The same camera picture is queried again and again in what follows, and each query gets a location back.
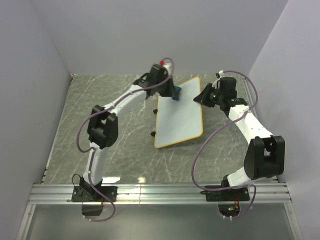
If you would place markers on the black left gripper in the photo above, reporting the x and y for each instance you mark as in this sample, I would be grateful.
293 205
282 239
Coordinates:
170 91

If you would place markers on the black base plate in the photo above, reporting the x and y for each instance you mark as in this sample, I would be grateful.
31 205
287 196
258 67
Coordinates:
80 195
228 195

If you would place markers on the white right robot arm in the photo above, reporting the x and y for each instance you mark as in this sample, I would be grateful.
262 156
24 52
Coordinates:
265 155

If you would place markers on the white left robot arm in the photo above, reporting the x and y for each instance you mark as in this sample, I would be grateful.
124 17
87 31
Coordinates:
103 123

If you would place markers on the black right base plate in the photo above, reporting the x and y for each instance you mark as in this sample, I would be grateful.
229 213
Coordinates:
228 195

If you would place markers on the blue whiteboard eraser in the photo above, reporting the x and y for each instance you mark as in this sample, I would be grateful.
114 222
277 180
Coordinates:
177 90

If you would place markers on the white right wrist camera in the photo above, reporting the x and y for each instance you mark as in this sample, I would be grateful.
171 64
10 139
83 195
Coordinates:
218 75

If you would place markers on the yellow framed whiteboard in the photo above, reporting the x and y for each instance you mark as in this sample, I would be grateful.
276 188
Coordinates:
179 120

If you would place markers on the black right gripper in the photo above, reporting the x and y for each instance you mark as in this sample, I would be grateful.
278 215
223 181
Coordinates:
202 98

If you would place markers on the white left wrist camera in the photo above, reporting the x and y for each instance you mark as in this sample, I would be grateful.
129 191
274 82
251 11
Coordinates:
168 66

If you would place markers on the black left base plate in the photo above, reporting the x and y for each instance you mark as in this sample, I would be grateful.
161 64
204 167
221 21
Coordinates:
80 195

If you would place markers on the aluminium mounting rail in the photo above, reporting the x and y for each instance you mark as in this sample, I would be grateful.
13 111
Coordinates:
159 212

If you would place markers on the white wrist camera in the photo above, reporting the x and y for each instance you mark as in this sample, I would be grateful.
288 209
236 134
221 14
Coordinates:
218 75
168 66

